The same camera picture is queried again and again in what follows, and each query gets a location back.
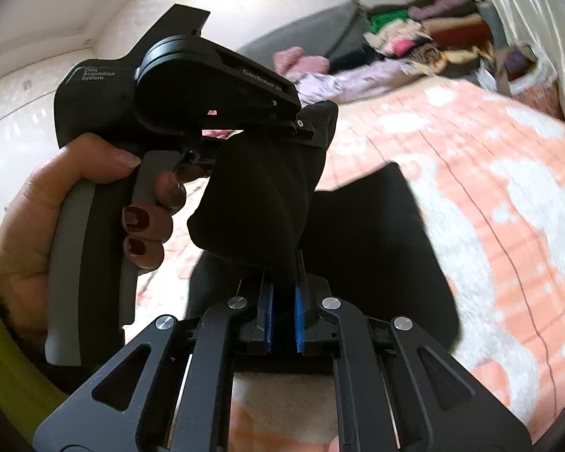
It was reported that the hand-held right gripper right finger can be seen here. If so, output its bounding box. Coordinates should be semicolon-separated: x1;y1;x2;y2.
292;250;533;452

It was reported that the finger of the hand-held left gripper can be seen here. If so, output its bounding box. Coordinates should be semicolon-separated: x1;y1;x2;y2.
294;101;338;151

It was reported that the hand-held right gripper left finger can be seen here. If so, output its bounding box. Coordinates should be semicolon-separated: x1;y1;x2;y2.
33;270;276;452

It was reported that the black garment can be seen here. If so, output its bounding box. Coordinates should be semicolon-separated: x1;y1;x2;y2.
183;144;460;354

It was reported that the pile of folded clothes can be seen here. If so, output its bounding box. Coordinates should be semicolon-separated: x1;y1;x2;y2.
362;0;504;78

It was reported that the white bag with clothes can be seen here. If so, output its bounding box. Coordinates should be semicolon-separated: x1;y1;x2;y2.
478;42;556;99

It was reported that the person's left hand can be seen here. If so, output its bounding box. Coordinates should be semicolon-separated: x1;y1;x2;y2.
0;133;188;340

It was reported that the lilac floral garment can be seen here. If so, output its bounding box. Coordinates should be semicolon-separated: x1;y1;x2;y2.
294;59;434;104

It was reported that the pink fluffy garment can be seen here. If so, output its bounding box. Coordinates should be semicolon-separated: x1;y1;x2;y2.
273;47;330;81

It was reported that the grey pillow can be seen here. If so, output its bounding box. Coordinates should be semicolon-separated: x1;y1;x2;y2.
238;2;373;73

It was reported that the orange white patterned blanket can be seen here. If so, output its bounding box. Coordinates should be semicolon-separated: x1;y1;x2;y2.
136;78;565;452

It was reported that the white curtain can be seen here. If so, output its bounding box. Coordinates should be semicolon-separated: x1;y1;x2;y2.
452;0;565;128

